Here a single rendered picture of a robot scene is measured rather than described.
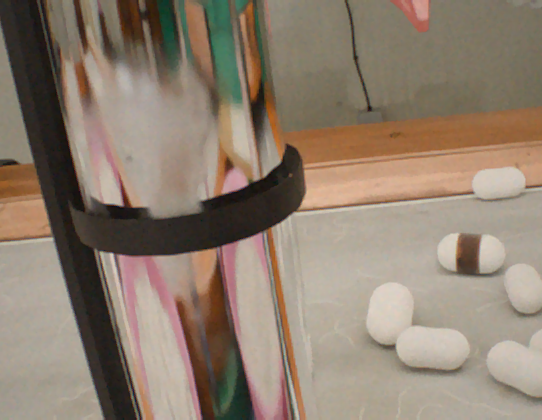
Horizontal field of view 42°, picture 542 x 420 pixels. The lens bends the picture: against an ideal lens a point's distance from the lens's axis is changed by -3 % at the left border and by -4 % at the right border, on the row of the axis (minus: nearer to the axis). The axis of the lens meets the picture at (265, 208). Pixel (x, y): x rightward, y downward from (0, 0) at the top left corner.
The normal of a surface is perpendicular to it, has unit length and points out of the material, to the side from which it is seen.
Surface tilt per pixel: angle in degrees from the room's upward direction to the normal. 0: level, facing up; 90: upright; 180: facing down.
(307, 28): 90
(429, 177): 45
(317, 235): 0
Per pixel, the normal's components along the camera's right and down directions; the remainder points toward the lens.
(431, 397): -0.13, -0.92
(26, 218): -0.12, -0.38
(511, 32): 0.00, 0.37
